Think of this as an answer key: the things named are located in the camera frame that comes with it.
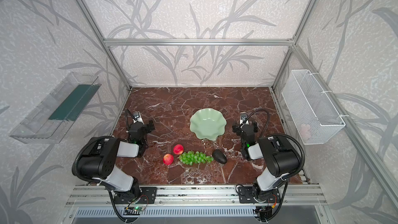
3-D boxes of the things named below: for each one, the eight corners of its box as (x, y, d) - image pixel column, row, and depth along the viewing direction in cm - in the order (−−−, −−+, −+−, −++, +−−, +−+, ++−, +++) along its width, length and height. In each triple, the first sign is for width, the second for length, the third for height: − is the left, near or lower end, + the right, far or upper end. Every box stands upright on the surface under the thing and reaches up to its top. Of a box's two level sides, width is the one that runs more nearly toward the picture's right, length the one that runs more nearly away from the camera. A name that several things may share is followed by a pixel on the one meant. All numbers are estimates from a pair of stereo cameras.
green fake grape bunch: (179, 165, 85) (177, 162, 81) (180, 154, 88) (179, 150, 85) (213, 165, 85) (213, 162, 81) (212, 154, 88) (213, 150, 85)
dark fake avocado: (211, 156, 88) (211, 153, 85) (217, 150, 91) (217, 147, 87) (222, 166, 85) (223, 164, 81) (228, 159, 87) (229, 157, 83)
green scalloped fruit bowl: (189, 142, 94) (188, 137, 89) (192, 113, 107) (191, 108, 103) (226, 142, 94) (227, 137, 89) (224, 113, 107) (224, 108, 103)
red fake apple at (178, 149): (174, 155, 88) (172, 152, 84) (175, 147, 91) (173, 144, 87) (183, 155, 88) (182, 152, 84) (184, 147, 91) (182, 144, 87)
